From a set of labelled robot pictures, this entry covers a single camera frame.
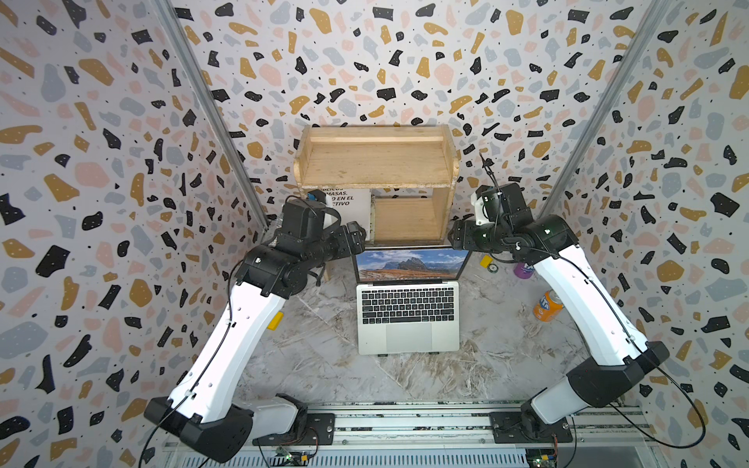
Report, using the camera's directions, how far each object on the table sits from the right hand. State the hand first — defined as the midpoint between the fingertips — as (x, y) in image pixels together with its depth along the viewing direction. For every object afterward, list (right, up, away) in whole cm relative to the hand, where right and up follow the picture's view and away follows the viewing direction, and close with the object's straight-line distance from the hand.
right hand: (458, 236), depth 72 cm
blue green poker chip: (+20, -10, +35) cm, 42 cm away
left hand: (-25, 0, -5) cm, 25 cm away
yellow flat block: (-54, -26, +21) cm, 63 cm away
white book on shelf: (-29, +10, +17) cm, 34 cm away
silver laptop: (-12, -18, +14) cm, 26 cm away
